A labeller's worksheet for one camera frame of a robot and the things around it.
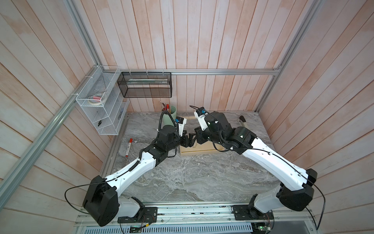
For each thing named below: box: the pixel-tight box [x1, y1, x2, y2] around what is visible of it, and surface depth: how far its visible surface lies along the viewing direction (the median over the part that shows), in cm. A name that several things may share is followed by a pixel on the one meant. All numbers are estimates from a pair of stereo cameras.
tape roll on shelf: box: [88, 94, 103, 106], surface depth 75 cm
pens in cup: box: [161, 102, 172, 114], surface depth 98 cm
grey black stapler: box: [237, 115, 249, 129], surface depth 112 cm
